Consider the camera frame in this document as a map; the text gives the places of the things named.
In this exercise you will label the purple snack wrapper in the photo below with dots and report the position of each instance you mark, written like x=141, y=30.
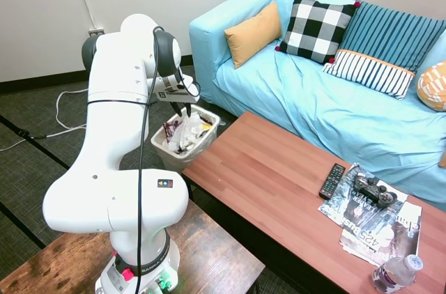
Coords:
x=170, y=131

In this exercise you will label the white crumpled paper trash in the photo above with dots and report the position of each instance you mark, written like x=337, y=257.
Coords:
x=181, y=142

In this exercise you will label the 425 business magazine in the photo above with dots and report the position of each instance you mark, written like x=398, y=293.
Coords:
x=393, y=234

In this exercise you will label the light blue sofa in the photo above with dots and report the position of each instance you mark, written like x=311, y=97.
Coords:
x=331, y=116

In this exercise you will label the dark cover magazine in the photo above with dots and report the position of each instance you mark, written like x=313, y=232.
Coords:
x=336, y=207

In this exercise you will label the reddish wooden coffee table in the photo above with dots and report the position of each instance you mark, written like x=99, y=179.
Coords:
x=271, y=189

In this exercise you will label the clear plastic bottle purple label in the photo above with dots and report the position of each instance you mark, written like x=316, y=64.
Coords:
x=395, y=274

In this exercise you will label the black white checked pillow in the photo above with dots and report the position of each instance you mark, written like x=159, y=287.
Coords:
x=315, y=27

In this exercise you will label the beige plastic trash bin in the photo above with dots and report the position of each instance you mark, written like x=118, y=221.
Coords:
x=181, y=160

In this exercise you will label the white wall outlet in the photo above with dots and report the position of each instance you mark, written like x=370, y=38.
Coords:
x=96, y=32

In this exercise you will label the blue striped pillow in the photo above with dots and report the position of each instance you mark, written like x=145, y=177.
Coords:
x=390, y=34

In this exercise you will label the white tissue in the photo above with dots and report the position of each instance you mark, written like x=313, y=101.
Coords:
x=193, y=124

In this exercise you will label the yellow white chip bag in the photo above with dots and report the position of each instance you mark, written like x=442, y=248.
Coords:
x=206, y=127

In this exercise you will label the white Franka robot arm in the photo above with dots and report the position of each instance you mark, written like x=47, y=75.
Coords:
x=104, y=116

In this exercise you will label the mustard yellow pillow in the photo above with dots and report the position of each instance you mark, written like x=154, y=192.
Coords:
x=252, y=34

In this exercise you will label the black remote control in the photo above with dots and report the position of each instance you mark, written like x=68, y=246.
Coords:
x=332, y=181

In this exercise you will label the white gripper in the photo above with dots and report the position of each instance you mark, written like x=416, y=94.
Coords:
x=179, y=93

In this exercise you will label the black game controller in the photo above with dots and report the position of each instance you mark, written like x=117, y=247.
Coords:
x=374, y=191

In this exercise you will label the white navy striped pillow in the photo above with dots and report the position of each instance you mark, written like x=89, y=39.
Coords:
x=373, y=72

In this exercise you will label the yellow white patterned bolster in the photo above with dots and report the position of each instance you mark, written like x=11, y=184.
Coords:
x=433, y=86

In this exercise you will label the rustic brown robot table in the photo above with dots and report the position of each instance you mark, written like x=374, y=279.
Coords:
x=216, y=262

